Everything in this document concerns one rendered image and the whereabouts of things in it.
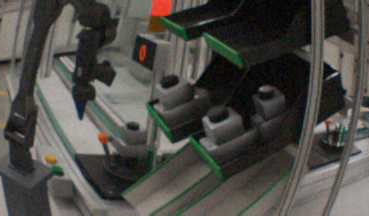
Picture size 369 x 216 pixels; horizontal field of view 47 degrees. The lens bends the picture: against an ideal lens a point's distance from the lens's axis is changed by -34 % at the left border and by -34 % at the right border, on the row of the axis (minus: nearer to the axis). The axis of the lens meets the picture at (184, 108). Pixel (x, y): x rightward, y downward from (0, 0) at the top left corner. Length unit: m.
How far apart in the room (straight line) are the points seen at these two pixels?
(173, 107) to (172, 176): 0.18
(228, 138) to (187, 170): 0.27
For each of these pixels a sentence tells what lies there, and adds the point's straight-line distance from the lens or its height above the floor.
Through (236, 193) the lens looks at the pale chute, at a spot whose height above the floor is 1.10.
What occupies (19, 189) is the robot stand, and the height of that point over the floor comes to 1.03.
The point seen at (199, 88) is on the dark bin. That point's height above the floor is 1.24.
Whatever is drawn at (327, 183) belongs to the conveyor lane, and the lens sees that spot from 1.59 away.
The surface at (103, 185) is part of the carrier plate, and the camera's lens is 1.25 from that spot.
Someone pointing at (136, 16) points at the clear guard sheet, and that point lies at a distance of 1.67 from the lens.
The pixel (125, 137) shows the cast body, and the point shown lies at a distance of 1.29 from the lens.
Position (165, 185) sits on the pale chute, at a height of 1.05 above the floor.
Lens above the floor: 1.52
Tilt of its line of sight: 17 degrees down
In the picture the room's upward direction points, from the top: 8 degrees clockwise
